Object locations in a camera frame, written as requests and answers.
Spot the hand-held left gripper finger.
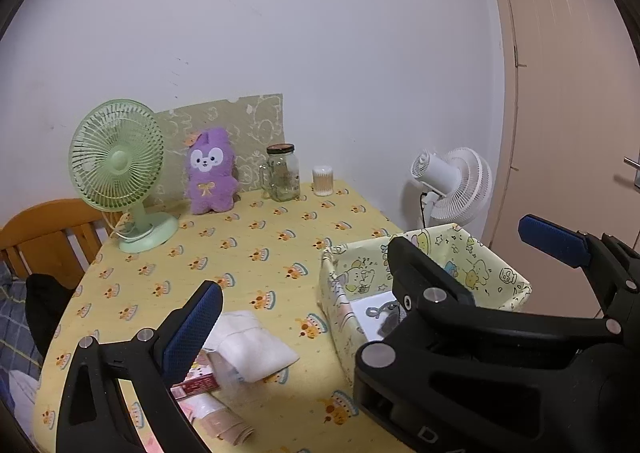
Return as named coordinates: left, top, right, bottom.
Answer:
left=55, top=279, right=224, bottom=453

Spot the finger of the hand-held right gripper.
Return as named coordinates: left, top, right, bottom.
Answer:
left=518, top=214, right=640, bottom=329
left=387, top=234, right=478, bottom=334

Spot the pink packet with red label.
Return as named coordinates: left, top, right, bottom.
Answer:
left=170, top=352, right=223, bottom=401

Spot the yellow printed fabric storage box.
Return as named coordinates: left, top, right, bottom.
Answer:
left=318, top=224, right=532, bottom=386

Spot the white towel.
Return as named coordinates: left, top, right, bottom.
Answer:
left=202, top=310, right=301, bottom=384

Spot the pale pink roll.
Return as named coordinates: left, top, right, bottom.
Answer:
left=177, top=390, right=256, bottom=446

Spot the small grey object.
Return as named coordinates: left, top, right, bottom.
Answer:
left=365, top=302, right=403, bottom=336

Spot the white card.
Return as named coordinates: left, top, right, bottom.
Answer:
left=350, top=300, right=401, bottom=341

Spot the yellow cake-print tablecloth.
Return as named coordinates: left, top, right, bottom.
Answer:
left=32, top=180, right=407, bottom=453

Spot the white standing fan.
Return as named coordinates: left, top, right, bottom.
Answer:
left=411, top=148, right=493, bottom=234

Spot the cotton swab container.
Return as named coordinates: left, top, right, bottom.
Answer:
left=312, top=166, right=334, bottom=197

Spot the beige door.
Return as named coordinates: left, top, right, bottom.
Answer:
left=492, top=0, right=640, bottom=324

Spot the black cloth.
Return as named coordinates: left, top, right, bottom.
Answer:
left=25, top=273, right=76, bottom=359

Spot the purple plush toy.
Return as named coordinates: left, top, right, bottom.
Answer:
left=186, top=128, right=240, bottom=215

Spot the glass jar with lid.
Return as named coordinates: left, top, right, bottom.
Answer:
left=260, top=144, right=302, bottom=202

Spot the blue plaid bedding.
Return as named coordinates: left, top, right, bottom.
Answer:
left=0, top=263, right=46, bottom=384

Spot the white cloth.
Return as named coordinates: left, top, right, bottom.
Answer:
left=7, top=368, right=42, bottom=434

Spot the green desk fan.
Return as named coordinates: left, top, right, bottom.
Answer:
left=69, top=99, right=179, bottom=254

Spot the orange wooden chair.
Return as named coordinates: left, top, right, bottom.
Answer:
left=0, top=199, right=123, bottom=279

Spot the olive bear-print board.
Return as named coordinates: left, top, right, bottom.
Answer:
left=150, top=94, right=287, bottom=208

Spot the black fan cable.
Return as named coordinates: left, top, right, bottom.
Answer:
left=418, top=190, right=432, bottom=232

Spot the metal door handle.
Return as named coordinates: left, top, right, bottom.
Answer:
left=614, top=157, right=640, bottom=190

